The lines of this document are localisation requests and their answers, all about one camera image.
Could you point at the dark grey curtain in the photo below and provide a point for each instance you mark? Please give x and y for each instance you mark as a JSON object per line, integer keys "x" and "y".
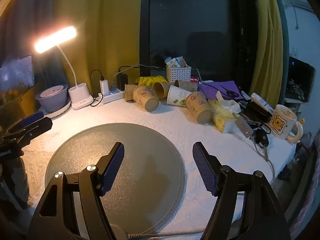
{"x": 27, "y": 30}

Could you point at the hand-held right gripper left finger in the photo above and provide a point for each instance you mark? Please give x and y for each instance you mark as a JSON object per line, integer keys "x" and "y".
{"x": 113, "y": 166}

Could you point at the black power adapter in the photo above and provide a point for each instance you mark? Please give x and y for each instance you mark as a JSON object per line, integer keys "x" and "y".
{"x": 122, "y": 81}

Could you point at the white green print paper cup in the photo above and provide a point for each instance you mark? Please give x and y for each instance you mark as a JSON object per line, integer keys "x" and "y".
{"x": 178, "y": 95}

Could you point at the small packets bundle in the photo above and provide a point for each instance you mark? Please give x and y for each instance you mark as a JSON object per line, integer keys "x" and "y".
{"x": 173, "y": 61}

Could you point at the cream bear print mug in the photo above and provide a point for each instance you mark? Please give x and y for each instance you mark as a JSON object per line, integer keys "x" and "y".
{"x": 281, "y": 123}

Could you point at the plain brown paper cup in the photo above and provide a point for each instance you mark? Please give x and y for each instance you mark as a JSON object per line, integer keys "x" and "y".
{"x": 187, "y": 85}
{"x": 161, "y": 90}
{"x": 128, "y": 92}

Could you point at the purple cloth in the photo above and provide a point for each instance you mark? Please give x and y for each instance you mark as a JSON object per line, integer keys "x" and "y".
{"x": 212, "y": 88}

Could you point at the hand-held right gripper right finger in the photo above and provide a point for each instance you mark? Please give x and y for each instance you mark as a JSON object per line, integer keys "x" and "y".
{"x": 203, "y": 167}

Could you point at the black case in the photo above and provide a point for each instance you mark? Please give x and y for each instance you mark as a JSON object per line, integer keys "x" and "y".
{"x": 257, "y": 112}

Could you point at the white plastic basket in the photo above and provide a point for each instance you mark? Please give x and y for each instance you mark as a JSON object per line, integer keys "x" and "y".
{"x": 178, "y": 75}

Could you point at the white power strip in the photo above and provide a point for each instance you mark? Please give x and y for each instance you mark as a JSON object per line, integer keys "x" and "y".
{"x": 113, "y": 97}

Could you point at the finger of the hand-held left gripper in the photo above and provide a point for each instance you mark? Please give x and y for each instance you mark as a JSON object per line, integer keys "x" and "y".
{"x": 31, "y": 118}
{"x": 37, "y": 127}

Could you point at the dark window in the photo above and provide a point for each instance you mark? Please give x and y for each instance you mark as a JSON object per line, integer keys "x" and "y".
{"x": 195, "y": 17}

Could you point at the white desk lamp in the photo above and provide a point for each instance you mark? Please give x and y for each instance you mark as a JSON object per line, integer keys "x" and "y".
{"x": 80, "y": 100}

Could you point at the person's left forearm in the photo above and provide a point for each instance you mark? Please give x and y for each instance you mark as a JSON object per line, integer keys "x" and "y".
{"x": 16, "y": 182}

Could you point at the landscape picture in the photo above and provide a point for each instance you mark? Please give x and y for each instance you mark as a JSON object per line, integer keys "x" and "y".
{"x": 16, "y": 77}

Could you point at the small white device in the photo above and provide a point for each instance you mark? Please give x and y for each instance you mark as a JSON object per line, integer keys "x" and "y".
{"x": 243, "y": 127}

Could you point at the purple bowl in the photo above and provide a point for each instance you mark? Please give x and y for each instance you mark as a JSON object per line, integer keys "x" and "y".
{"x": 53, "y": 102}

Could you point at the yellow cloth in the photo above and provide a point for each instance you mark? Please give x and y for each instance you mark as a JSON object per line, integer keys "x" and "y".
{"x": 147, "y": 80}

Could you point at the white textured tablecloth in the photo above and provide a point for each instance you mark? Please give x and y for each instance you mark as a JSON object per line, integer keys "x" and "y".
{"x": 180, "y": 130}

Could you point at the white plug charger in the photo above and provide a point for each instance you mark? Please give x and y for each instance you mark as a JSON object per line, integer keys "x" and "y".
{"x": 104, "y": 86}

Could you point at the white tube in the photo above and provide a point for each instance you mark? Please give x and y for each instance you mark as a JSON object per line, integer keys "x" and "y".
{"x": 262, "y": 102}

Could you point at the cartoon print paper cup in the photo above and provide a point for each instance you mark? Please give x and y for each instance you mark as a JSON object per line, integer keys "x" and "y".
{"x": 198, "y": 105}
{"x": 143, "y": 98}

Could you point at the round grey mat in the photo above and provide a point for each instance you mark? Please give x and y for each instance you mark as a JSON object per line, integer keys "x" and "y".
{"x": 140, "y": 160}

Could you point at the yellow curtain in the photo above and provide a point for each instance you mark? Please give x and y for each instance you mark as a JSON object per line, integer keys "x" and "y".
{"x": 268, "y": 42}
{"x": 105, "y": 30}

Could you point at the black scissors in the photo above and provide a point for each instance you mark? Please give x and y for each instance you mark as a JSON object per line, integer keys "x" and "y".
{"x": 231, "y": 93}

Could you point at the black car key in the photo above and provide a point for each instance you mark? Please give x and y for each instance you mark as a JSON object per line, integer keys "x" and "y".
{"x": 262, "y": 138}

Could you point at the dark monitor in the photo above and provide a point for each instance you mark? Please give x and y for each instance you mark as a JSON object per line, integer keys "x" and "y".
{"x": 300, "y": 80}

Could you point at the round white tray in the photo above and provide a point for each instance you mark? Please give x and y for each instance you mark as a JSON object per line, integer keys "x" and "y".
{"x": 63, "y": 108}

